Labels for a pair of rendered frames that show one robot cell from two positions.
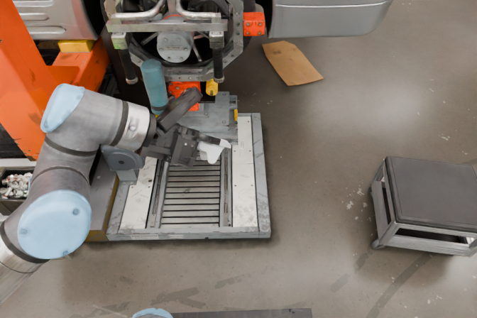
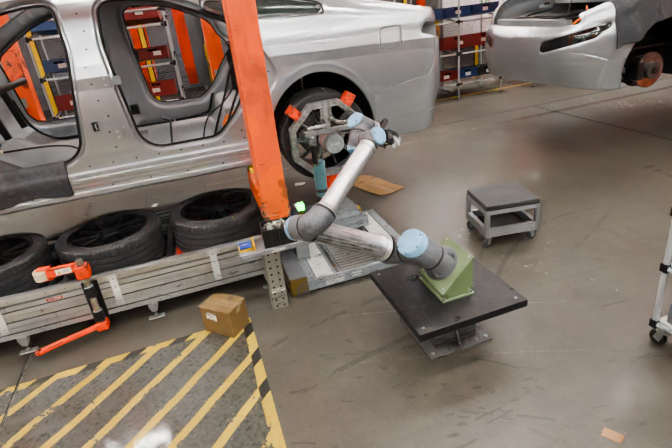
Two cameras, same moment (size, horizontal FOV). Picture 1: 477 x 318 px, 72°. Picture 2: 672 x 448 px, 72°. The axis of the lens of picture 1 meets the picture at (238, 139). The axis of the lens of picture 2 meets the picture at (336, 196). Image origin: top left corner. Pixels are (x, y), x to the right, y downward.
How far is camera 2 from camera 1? 2.15 m
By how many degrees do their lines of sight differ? 28
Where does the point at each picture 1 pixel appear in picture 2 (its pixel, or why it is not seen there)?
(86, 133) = (366, 124)
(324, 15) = (402, 120)
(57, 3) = not seen: hidden behind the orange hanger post
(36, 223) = (376, 130)
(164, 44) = (330, 142)
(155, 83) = (322, 171)
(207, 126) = (345, 213)
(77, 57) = not seen: hidden behind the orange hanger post
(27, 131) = (273, 194)
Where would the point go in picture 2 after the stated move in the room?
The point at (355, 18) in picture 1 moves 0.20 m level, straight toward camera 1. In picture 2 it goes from (419, 119) to (421, 126)
